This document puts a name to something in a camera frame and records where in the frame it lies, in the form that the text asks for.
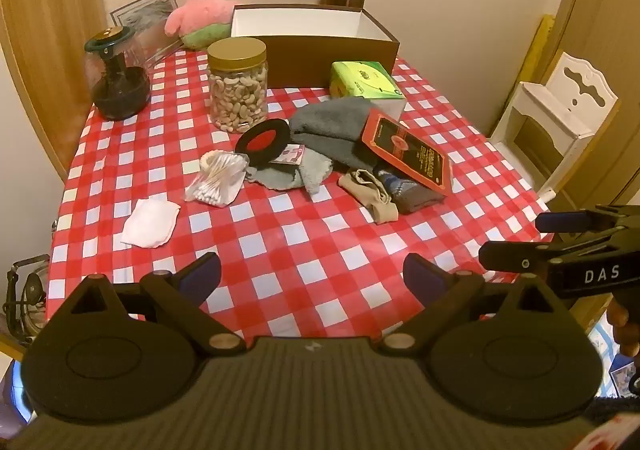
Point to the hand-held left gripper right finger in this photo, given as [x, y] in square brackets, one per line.
[424, 276]

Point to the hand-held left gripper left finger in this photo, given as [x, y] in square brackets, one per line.
[201, 275]

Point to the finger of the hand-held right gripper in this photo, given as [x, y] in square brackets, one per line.
[520, 257]
[565, 219]

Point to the grey striped sock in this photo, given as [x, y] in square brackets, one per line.
[410, 197]

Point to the beige sock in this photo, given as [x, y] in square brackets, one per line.
[375, 200]

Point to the white hair scrunchie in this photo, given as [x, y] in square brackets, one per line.
[210, 163]

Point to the light green washcloth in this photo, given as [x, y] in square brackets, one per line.
[310, 170]

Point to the brown cardboard box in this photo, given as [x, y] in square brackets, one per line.
[320, 63]

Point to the person's right hand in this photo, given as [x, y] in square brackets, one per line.
[617, 325]

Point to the white cotton pad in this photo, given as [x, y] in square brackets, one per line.
[150, 222]

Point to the bag of cotton swabs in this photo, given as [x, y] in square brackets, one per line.
[215, 185]

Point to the red white checkered tablecloth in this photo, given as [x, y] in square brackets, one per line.
[300, 240]

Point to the red and black packet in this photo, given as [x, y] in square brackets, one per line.
[405, 150]

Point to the black hair scrunchie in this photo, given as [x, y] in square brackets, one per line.
[265, 159]

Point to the small pink card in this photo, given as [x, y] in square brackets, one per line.
[290, 154]

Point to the small metal fan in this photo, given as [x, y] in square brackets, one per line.
[27, 300]

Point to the yellow board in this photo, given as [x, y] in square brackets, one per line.
[537, 45]

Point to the dark grey towel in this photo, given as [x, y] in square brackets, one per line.
[325, 125]

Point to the cashew jar with gold lid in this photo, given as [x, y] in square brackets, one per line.
[237, 90]

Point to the clear canister with green lid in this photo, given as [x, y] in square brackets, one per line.
[120, 90]

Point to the green tissue pack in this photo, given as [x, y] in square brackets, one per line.
[365, 80]

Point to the pink starfish plush toy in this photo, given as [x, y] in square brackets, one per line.
[200, 10]

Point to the wooden panel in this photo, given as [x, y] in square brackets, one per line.
[45, 30]

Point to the clear picture frame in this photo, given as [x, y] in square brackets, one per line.
[145, 13]

